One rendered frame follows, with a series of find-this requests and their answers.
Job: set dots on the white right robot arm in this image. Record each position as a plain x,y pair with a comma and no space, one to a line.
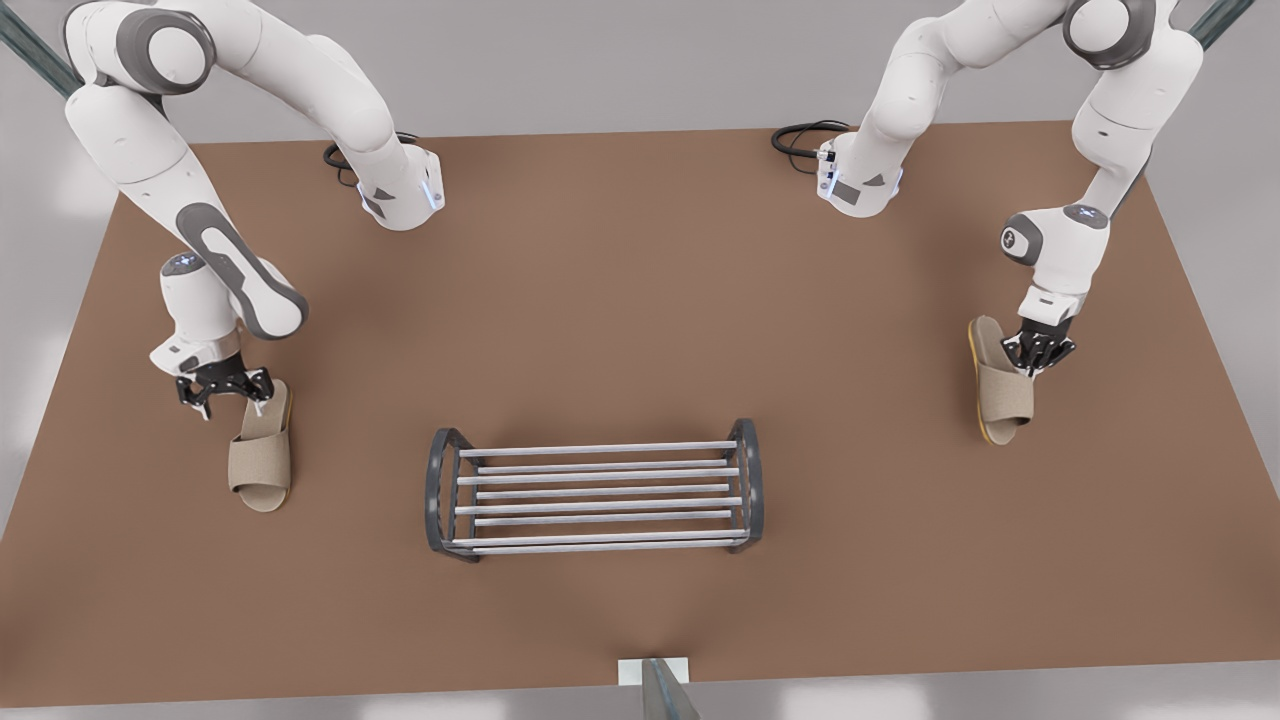
140,150

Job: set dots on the beige slipper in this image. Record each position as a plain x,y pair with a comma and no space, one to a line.
1000,390
262,455

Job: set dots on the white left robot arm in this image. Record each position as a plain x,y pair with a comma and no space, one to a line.
1120,110

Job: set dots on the grey metal shoe rack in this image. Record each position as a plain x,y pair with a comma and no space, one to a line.
595,492

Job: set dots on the silver frame post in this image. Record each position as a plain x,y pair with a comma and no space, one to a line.
35,50
1220,20
660,690

